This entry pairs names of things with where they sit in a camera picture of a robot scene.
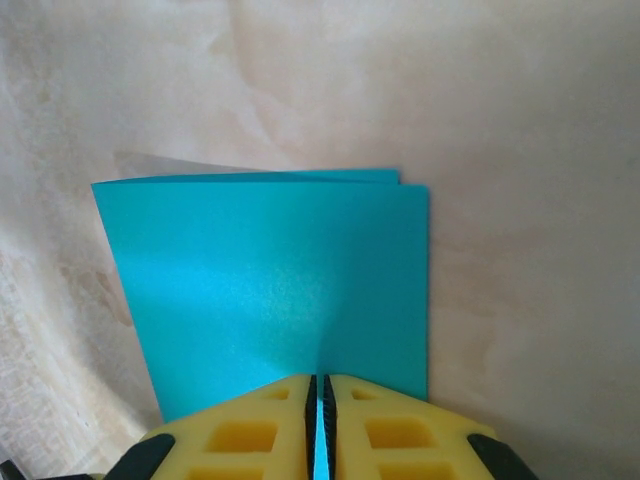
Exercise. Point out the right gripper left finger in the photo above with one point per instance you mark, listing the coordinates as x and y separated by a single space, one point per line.
240 415

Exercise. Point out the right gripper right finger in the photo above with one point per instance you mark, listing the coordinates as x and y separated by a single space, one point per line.
400 415

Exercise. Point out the teal square paper sheet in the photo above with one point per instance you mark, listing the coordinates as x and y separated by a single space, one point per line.
260 280

